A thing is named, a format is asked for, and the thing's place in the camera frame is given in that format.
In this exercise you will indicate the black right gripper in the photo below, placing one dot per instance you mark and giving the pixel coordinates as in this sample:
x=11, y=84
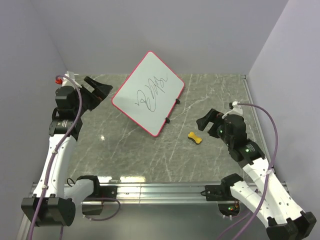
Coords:
x=213, y=116

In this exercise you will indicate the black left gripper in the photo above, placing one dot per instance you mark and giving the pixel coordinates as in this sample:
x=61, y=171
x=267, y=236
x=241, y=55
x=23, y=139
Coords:
x=103, y=90

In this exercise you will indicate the yellow bone-shaped eraser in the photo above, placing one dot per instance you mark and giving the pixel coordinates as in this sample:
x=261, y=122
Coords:
x=193, y=137

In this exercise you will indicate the red framed whiteboard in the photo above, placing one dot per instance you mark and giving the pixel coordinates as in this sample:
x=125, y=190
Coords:
x=149, y=94

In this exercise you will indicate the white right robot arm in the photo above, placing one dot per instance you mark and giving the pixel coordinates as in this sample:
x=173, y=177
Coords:
x=282, y=217

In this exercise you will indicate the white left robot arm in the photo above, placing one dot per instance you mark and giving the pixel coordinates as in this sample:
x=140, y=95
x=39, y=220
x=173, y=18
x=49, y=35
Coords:
x=51, y=204

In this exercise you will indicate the aluminium mounting rail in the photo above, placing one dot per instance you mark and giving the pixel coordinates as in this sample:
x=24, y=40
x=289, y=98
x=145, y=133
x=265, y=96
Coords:
x=160, y=192

